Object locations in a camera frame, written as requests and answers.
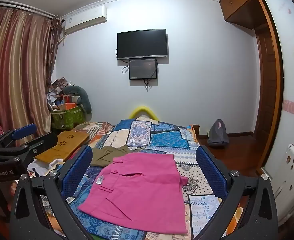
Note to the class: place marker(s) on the yellow hoop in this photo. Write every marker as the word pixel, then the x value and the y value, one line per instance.
pixel 143 108

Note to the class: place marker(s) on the white wardrobe door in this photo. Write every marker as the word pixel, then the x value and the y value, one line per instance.
pixel 289 80

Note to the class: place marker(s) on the orange box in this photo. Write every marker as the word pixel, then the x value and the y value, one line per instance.
pixel 69 100

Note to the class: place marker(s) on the grey backpack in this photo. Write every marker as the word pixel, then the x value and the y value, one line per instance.
pixel 218 135

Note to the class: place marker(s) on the striped brown curtain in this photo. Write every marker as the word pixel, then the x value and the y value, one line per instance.
pixel 19 67

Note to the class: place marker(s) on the black wall television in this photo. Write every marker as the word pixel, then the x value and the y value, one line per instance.
pixel 142 43

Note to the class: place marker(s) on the wooden bed frame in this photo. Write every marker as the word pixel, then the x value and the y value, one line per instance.
pixel 195 131

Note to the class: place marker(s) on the white air conditioner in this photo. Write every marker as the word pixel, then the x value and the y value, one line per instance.
pixel 84 20

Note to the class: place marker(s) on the wooden overhead cabinet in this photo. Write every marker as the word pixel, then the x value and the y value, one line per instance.
pixel 239 2

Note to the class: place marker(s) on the pile of clutter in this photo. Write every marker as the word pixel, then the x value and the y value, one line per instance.
pixel 57 87

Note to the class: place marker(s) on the curtain rod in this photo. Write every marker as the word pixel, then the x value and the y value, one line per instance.
pixel 24 9

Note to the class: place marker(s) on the small black monitor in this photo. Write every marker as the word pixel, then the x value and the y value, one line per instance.
pixel 142 68

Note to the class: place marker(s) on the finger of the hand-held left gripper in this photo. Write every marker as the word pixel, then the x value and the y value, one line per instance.
pixel 24 131
pixel 43 141

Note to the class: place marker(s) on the orange striped blanket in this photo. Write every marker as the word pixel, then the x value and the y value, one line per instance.
pixel 97 130

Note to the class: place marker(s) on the wooden lap desk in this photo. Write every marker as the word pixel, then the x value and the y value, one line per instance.
pixel 67 142

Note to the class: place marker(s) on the olive pants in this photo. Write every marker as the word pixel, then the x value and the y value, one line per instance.
pixel 104 155

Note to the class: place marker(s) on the white appliance with stickers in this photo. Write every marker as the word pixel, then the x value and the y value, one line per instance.
pixel 287 180

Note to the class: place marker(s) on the white cloth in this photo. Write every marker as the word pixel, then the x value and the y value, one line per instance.
pixel 45 166

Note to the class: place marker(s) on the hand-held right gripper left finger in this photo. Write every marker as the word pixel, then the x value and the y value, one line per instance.
pixel 77 171

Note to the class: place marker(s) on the pink pants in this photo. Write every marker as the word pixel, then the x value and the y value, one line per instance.
pixel 137 187

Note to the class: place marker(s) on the grey-green plush toy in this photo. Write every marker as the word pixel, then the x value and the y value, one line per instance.
pixel 79 92

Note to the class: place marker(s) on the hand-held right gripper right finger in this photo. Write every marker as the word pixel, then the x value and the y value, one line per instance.
pixel 209 172

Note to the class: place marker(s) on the blue patchwork blanket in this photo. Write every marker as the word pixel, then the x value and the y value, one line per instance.
pixel 167 140

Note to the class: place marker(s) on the green storage box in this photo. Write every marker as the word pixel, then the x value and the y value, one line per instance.
pixel 69 118

